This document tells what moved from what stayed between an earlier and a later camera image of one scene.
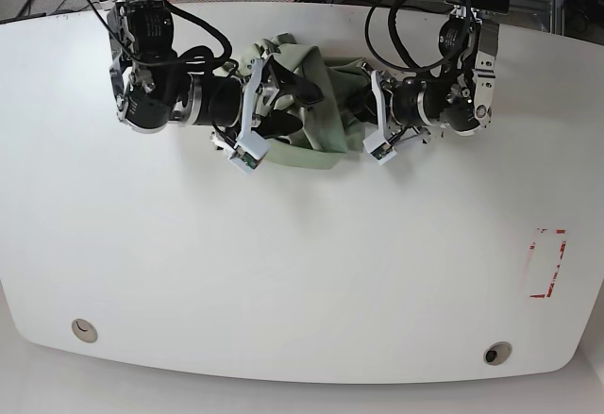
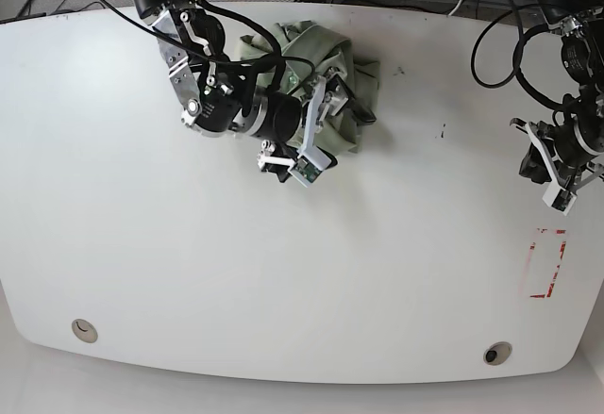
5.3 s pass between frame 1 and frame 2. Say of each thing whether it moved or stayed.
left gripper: moved
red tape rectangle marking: stayed
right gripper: moved
